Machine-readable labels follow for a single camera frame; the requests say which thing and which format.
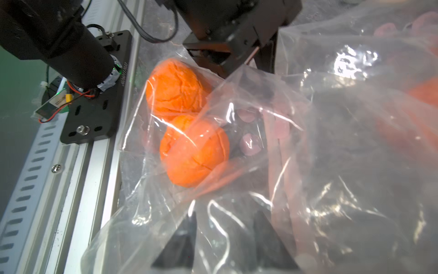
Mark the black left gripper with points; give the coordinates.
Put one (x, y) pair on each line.
(227, 34)

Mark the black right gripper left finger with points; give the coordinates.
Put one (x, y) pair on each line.
(179, 252)

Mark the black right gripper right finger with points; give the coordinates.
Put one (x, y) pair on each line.
(270, 251)

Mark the clear zip-top bag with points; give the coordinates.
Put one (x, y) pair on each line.
(387, 43)
(346, 174)

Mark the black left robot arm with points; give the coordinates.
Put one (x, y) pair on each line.
(52, 31)

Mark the orange in front bag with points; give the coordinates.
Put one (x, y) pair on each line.
(191, 149)
(174, 88)

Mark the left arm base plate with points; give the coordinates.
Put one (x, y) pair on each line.
(97, 117)

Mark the white slotted cable duct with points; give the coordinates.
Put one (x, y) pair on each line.
(16, 223)

